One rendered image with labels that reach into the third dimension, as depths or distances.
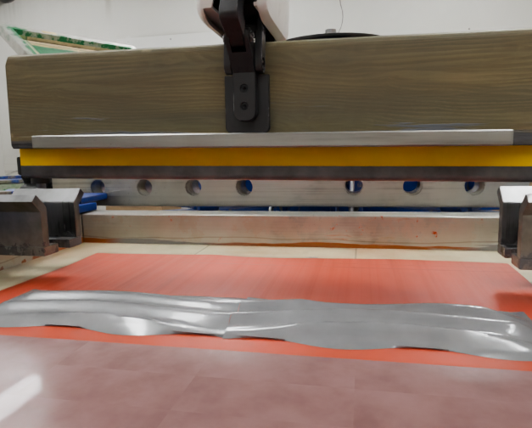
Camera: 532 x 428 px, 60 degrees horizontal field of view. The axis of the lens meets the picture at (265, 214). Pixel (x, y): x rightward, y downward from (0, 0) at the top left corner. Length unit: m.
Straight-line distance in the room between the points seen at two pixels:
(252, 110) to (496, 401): 0.22
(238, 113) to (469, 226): 0.28
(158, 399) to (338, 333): 0.11
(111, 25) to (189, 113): 4.92
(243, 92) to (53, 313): 0.19
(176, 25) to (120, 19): 0.60
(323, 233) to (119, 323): 0.27
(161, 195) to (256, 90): 0.32
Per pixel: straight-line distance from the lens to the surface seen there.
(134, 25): 5.16
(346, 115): 0.34
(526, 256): 0.36
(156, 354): 0.26
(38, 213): 0.43
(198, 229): 0.54
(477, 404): 0.23
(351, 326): 0.27
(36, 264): 0.51
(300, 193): 0.58
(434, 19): 4.65
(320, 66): 0.34
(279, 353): 0.26
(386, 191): 0.57
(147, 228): 0.56
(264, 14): 0.33
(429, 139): 0.33
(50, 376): 0.26
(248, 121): 0.34
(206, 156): 0.36
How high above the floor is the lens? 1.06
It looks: 8 degrees down
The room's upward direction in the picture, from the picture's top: 1 degrees counter-clockwise
